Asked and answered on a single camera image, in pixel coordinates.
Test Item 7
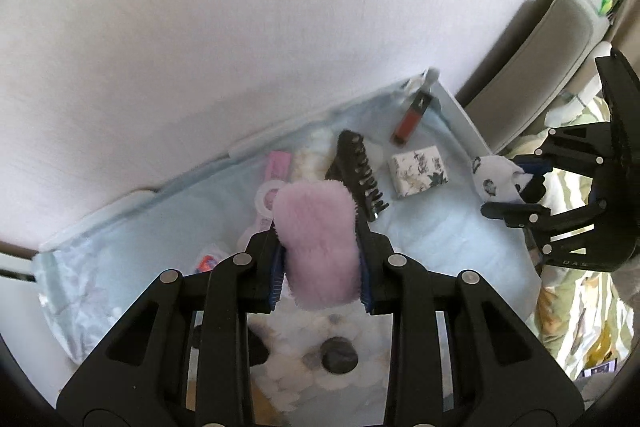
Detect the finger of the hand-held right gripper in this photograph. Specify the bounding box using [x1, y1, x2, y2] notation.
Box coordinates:
[481, 199, 612, 269]
[514, 122, 615, 180]

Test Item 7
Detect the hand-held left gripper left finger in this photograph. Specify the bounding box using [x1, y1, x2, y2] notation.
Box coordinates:
[56, 228, 288, 427]

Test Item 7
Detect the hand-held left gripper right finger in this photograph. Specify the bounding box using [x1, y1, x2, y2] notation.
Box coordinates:
[354, 214, 586, 427]

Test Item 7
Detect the panda print sock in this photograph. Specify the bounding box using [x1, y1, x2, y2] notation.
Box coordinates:
[471, 155, 548, 204]

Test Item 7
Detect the pink fluffy pouch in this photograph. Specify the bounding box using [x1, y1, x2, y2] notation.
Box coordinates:
[272, 181, 363, 310]

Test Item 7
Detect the black round compact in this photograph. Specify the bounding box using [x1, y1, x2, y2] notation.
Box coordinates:
[320, 337, 360, 373]

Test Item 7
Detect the white floral box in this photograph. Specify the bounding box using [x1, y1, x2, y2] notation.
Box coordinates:
[389, 146, 449, 198]

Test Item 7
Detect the red lip gloss tube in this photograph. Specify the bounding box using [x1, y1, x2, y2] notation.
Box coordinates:
[390, 89, 441, 145]

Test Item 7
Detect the white desktop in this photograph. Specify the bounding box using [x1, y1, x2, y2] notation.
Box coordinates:
[37, 74, 497, 254]

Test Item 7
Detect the small white red packet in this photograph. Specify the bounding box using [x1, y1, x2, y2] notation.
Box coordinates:
[192, 243, 227, 275]

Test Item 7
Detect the blue floral tablecloth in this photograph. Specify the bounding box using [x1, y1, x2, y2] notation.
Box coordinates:
[32, 79, 543, 427]

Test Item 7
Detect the beige padded headboard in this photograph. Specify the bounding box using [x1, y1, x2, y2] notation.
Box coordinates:
[462, 0, 608, 152]

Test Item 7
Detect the small pink flat packet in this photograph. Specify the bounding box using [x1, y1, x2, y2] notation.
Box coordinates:
[265, 151, 292, 182]

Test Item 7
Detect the green floral quilt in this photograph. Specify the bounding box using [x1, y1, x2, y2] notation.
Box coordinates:
[500, 92, 632, 380]

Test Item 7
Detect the black hair claw clip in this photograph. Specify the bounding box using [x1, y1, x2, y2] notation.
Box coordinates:
[325, 130, 390, 223]

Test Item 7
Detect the cream fluffy item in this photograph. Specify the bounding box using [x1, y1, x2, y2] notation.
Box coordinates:
[291, 129, 333, 182]

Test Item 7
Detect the white tablecloth clip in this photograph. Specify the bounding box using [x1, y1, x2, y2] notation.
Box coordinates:
[404, 67, 441, 92]

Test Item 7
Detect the white plastic ring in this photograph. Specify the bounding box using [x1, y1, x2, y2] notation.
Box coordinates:
[255, 180, 282, 214]

